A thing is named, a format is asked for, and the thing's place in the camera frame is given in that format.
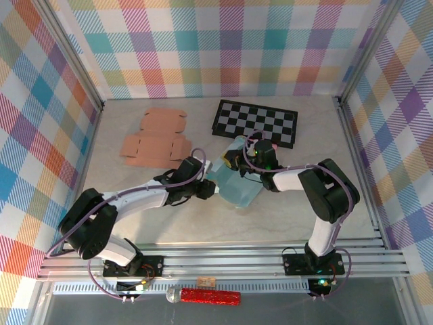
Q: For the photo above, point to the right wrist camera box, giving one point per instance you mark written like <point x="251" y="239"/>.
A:
<point x="250" y="149"/>

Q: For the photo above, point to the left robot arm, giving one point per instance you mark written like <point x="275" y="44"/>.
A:
<point x="142" y="199"/>

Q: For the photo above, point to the red glitter microphone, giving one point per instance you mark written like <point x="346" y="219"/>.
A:
<point x="209" y="296"/>

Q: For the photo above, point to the small wooden tag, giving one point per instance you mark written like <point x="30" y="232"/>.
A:
<point x="206" y="281"/>

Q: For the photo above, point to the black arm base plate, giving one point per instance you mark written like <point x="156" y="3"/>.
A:
<point x="152" y="265"/>
<point x="294" y="265"/>

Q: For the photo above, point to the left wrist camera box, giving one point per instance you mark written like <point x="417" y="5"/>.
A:
<point x="208" y="167"/>

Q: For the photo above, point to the black controller board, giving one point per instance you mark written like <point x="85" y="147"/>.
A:
<point x="319" y="285"/>
<point x="132" y="286"/>

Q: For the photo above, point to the black grey checkerboard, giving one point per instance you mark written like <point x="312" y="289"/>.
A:
<point x="257" y="116"/>

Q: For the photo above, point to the aluminium side rail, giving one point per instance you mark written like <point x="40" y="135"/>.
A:
<point x="352" y="135"/>
<point x="92" y="135"/>

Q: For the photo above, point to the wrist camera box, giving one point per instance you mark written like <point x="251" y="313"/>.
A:
<point x="208" y="167"/>
<point x="250" y="149"/>

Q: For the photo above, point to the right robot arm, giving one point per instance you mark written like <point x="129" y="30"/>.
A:
<point x="287" y="179"/>

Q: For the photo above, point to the orange paper box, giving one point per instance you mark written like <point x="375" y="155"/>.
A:
<point x="152" y="149"/>

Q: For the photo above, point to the light blue paper box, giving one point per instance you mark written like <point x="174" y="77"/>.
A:
<point x="236" y="189"/>

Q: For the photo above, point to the aluminium corner post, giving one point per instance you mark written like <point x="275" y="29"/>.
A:
<point x="368" y="50"/>
<point x="67" y="50"/>

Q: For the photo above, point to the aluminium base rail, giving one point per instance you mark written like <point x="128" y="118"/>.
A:
<point x="220" y="264"/>

